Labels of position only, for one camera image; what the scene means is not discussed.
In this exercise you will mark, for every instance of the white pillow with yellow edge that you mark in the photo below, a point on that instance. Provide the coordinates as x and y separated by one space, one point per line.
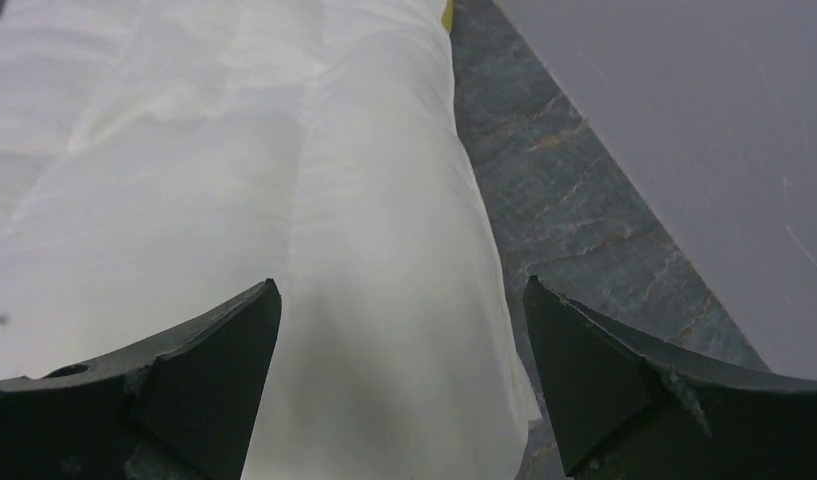
159 157

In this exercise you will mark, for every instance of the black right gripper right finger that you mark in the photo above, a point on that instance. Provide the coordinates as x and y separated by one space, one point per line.
624 404

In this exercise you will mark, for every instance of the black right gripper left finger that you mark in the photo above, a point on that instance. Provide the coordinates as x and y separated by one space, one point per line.
180 404

